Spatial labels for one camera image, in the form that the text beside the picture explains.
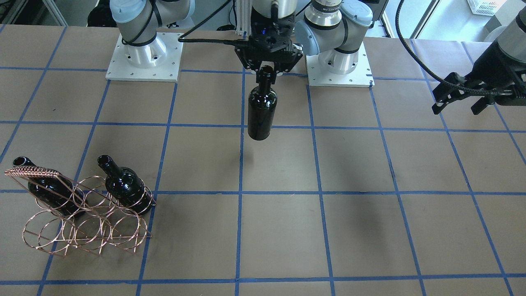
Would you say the dark wine bottle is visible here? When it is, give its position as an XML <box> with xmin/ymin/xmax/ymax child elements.
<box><xmin>248</xmin><ymin>65</ymin><xmax>277</xmax><ymax>141</ymax></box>
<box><xmin>97</xmin><ymin>154</ymin><xmax>152</xmax><ymax>214</ymax></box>

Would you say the aluminium frame post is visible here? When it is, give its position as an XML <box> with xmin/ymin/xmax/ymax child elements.
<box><xmin>234</xmin><ymin>0</ymin><xmax>252</xmax><ymax>35</ymax></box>

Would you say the dark wine bottle in basket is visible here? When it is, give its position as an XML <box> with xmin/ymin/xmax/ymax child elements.
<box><xmin>97</xmin><ymin>154</ymin><xmax>152</xmax><ymax>214</ymax></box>

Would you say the copper wire wine basket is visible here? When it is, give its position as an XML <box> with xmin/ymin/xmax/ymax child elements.
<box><xmin>21</xmin><ymin>176</ymin><xmax>152</xmax><ymax>256</ymax></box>

